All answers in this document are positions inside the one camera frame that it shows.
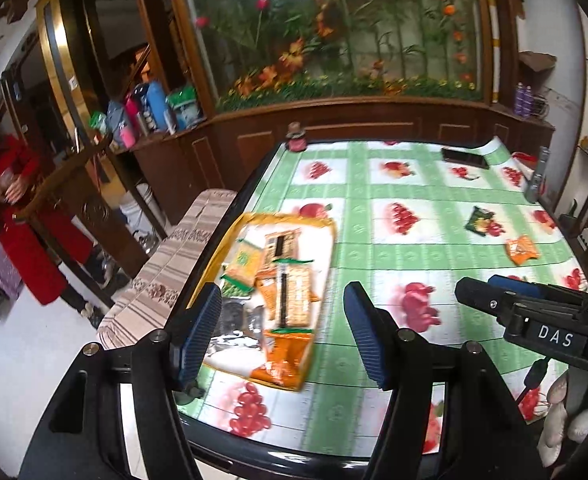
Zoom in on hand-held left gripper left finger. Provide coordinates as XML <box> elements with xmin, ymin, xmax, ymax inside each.
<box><xmin>24</xmin><ymin>282</ymin><xmax>225</xmax><ymax>480</ymax></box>

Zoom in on pink jar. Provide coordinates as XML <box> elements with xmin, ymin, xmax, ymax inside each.
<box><xmin>285</xmin><ymin>122</ymin><xmax>309</xmax><ymax>153</ymax></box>

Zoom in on black smartphone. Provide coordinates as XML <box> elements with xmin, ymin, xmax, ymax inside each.
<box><xmin>441</xmin><ymin>146</ymin><xmax>490</xmax><ymax>170</ymax></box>

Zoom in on fruit print tablecloth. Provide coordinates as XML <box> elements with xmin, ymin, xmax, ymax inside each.
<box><xmin>174</xmin><ymin>137</ymin><xmax>588</xmax><ymax>461</ymax></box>

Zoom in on dark green snack packet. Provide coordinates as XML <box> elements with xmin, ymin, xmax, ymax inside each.
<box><xmin>464</xmin><ymin>206</ymin><xmax>505</xmax><ymax>236</ymax></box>

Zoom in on pink bottle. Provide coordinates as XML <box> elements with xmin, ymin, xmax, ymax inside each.
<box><xmin>124</xmin><ymin>97</ymin><xmax>142</xmax><ymax>143</ymax></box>

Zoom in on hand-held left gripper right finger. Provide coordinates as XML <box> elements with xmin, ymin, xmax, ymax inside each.
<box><xmin>343</xmin><ymin>281</ymin><xmax>545</xmax><ymax>480</ymax></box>

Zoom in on long orange cracker packet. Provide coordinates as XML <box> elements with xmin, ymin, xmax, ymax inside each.
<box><xmin>261</xmin><ymin>227</ymin><xmax>302</xmax><ymax>261</ymax></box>

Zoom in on large cracker packet green ends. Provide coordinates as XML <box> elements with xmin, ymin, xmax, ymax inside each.
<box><xmin>269</xmin><ymin>255</ymin><xmax>323</xmax><ymax>336</ymax></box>

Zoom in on yellow tray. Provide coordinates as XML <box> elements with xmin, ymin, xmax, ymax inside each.
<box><xmin>194</xmin><ymin>211</ymin><xmax>338</xmax><ymax>393</ymax></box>

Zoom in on person's right hand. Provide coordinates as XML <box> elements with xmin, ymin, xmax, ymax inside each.
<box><xmin>536</xmin><ymin>372</ymin><xmax>588</xmax><ymax>467</ymax></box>

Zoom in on grey-blue bag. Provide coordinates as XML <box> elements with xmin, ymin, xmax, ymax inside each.
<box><xmin>106</xmin><ymin>101</ymin><xmax>135</xmax><ymax>148</ymax></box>

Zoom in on small green cracker packet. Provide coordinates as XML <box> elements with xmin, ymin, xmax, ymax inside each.
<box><xmin>222</xmin><ymin>237</ymin><xmax>267</xmax><ymax>291</ymax></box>

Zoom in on small orange-red snack packet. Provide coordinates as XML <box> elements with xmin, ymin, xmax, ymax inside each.
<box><xmin>505</xmin><ymin>235</ymin><xmax>540</xmax><ymax>266</ymax></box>

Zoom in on bench with striped cover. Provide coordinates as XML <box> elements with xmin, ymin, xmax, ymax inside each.
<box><xmin>96</xmin><ymin>189</ymin><xmax>240</xmax><ymax>351</ymax></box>

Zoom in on low wooden cabinet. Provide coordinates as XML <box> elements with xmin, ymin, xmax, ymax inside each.
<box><xmin>134</xmin><ymin>100</ymin><xmax>557</xmax><ymax>196</ymax></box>

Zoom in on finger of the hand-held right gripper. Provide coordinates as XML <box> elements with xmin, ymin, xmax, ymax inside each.
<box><xmin>455</xmin><ymin>276</ymin><xmax>585</xmax><ymax>322</ymax></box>
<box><xmin>488</xmin><ymin>274</ymin><xmax>588</xmax><ymax>304</ymax></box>

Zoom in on silver foil snack packet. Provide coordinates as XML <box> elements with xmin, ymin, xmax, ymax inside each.
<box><xmin>208</xmin><ymin>327</ymin><xmax>266</xmax><ymax>358</ymax></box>
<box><xmin>220</xmin><ymin>300</ymin><xmax>249</xmax><ymax>333</ymax></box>

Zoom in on white bucket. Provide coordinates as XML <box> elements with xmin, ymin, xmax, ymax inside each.
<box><xmin>119</xmin><ymin>184</ymin><xmax>167</xmax><ymax>236</ymax></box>

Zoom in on orange snack packet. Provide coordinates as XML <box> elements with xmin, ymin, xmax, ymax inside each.
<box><xmin>249</xmin><ymin>330</ymin><xmax>316</xmax><ymax>391</ymax></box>
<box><xmin>254</xmin><ymin>275</ymin><xmax>280</xmax><ymax>321</ymax></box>

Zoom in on black red cable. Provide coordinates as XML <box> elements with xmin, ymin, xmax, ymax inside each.
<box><xmin>516</xmin><ymin>357</ymin><xmax>550</xmax><ymax>406</ymax></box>

